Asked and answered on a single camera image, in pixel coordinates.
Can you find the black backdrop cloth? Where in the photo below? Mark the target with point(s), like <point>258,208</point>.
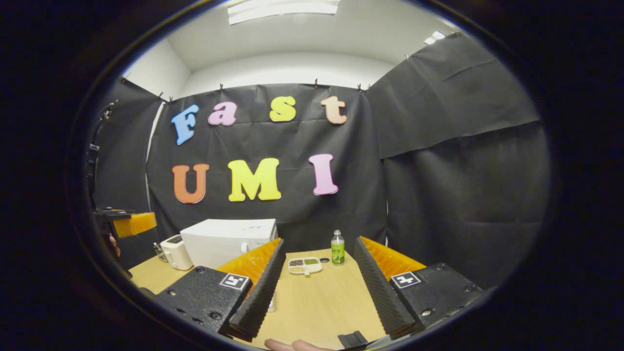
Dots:
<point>463,195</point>

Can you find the white toaster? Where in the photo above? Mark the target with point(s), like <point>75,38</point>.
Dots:
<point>176,253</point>

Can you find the white microwave oven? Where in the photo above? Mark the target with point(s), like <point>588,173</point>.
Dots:
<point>224,239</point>

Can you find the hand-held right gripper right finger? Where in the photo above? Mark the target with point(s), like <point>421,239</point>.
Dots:
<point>382,292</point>

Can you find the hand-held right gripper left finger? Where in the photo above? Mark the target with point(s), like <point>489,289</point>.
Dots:
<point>263,292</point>

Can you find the green drink bottle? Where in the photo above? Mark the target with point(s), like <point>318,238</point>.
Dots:
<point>338,252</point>

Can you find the small ceiling light panel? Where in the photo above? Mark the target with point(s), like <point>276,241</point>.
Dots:
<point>434,37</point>

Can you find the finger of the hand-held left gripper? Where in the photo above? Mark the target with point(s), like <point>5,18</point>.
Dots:
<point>139,223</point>

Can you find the large ceiling light panel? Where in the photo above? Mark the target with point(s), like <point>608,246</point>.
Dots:
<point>282,9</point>

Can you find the white divided grain dish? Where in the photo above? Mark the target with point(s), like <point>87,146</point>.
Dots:
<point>304,265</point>

